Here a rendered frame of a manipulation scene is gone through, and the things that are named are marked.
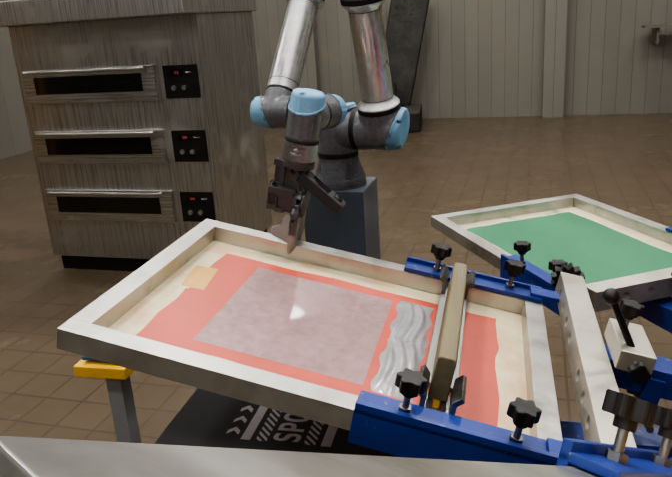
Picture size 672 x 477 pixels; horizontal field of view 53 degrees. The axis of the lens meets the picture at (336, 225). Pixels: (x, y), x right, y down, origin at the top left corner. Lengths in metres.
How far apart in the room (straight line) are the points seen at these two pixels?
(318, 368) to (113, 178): 3.84
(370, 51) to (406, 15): 8.67
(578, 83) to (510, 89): 0.98
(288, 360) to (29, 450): 0.95
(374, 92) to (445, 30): 9.09
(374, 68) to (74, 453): 1.60
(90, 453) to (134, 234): 4.69
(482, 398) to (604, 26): 9.83
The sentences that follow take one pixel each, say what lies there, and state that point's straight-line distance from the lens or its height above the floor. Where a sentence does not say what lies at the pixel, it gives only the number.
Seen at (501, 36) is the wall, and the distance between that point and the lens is 10.80.
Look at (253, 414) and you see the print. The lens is 1.35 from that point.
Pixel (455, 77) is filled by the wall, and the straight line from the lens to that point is 10.89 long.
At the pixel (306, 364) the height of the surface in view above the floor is 1.11.
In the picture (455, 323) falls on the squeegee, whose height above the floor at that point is 1.16.
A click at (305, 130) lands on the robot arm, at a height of 1.44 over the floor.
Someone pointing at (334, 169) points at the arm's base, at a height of 1.26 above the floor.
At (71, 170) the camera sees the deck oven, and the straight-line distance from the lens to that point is 5.05.
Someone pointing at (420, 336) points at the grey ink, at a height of 1.08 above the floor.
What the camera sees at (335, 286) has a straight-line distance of 1.44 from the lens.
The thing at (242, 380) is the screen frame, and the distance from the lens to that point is 1.04.
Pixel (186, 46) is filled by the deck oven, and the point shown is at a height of 1.55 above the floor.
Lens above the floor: 1.67
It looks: 17 degrees down
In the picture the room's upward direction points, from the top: 4 degrees counter-clockwise
